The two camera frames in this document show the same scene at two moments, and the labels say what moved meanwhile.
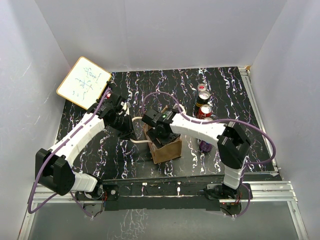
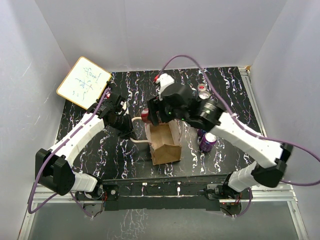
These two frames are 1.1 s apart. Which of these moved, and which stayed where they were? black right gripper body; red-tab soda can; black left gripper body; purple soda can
Moved: black right gripper body
Stayed: red-tab soda can; black left gripper body; purple soda can
